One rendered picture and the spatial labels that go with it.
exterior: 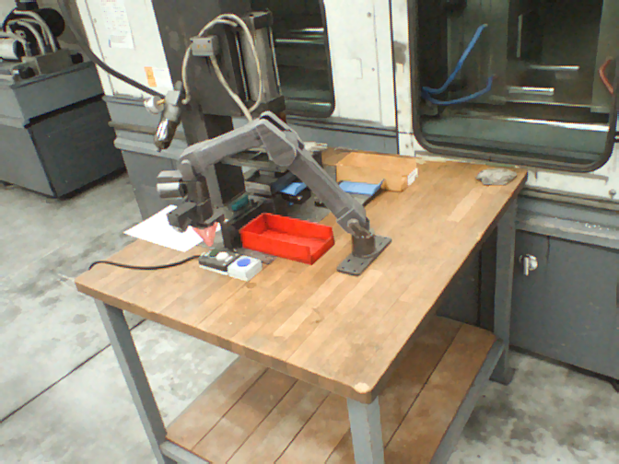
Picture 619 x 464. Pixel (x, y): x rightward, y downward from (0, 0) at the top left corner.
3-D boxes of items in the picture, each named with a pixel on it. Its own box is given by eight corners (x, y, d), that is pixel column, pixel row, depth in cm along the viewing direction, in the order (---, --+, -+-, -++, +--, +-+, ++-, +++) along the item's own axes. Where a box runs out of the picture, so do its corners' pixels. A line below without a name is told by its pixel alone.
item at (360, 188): (377, 195, 181) (376, 187, 180) (334, 190, 189) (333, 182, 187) (385, 186, 186) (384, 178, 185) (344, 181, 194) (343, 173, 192)
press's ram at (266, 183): (274, 204, 173) (258, 111, 159) (213, 192, 187) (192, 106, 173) (307, 180, 185) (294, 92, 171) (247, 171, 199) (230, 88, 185)
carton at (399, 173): (402, 194, 185) (400, 173, 182) (337, 184, 199) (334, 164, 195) (417, 179, 194) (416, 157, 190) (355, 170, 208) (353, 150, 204)
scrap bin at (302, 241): (312, 265, 154) (309, 247, 151) (242, 248, 167) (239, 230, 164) (334, 244, 162) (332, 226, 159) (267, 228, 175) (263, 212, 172)
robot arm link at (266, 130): (169, 161, 141) (277, 115, 132) (181, 147, 149) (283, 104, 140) (194, 202, 146) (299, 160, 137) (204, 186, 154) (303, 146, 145)
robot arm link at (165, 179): (158, 206, 148) (146, 164, 142) (169, 191, 155) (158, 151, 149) (200, 203, 146) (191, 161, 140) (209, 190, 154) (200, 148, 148)
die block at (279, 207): (276, 224, 177) (273, 203, 174) (252, 218, 183) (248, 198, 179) (311, 196, 191) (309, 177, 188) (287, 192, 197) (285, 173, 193)
